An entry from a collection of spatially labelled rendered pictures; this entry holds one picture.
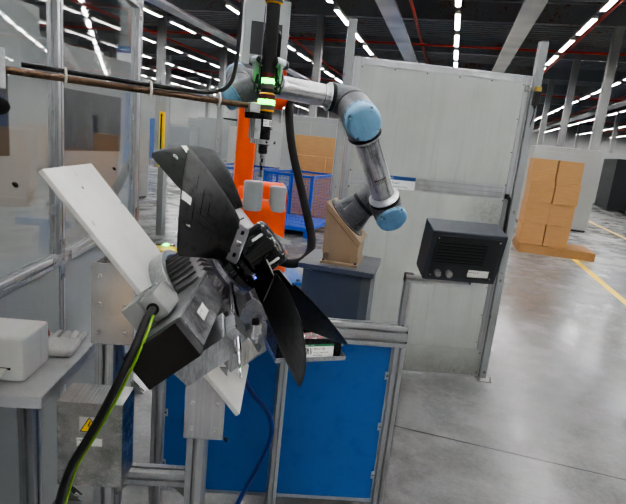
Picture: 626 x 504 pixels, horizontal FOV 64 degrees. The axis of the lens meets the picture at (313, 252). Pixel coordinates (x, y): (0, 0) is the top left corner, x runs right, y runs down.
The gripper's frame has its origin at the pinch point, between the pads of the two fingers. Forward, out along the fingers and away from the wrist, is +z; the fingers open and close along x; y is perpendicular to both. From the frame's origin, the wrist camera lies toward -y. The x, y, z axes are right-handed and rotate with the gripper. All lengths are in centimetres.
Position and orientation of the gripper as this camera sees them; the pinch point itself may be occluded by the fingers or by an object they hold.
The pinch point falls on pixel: (267, 57)
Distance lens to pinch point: 131.5
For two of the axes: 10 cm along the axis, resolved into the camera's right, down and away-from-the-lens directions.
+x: -9.9, -0.9, -0.6
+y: -1.0, 9.7, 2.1
